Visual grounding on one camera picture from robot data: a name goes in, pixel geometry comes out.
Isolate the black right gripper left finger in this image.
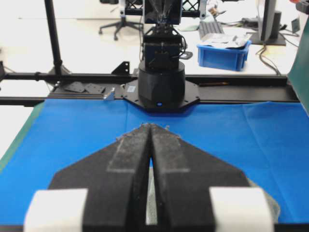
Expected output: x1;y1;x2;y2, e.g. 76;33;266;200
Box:
24;124;151;232

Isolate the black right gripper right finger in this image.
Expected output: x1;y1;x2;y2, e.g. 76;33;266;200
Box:
150;124;275;232

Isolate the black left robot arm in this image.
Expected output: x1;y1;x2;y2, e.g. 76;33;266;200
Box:
138;0;187;107

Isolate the blue table cloth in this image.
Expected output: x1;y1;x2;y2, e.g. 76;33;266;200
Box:
0;100;309;225

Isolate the black vertical stand pole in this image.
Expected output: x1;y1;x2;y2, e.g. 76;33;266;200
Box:
44;0;62;75

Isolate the blue plastic storage bin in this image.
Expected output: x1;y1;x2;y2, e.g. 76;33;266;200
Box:
197;40;252;72

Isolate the green backdrop cloth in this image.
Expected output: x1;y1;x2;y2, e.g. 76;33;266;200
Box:
288;19;309;114

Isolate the black keyboard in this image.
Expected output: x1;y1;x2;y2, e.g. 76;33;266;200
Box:
198;21;224;39

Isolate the black office chair base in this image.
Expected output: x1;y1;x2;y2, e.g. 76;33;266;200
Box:
98;16;143;41

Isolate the black computer monitor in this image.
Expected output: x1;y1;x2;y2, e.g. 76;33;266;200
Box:
250;0;286;46

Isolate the silver corner bracket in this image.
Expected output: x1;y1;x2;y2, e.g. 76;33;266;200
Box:
103;87;115;101

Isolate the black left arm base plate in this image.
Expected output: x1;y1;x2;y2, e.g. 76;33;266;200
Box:
122;80;200;113

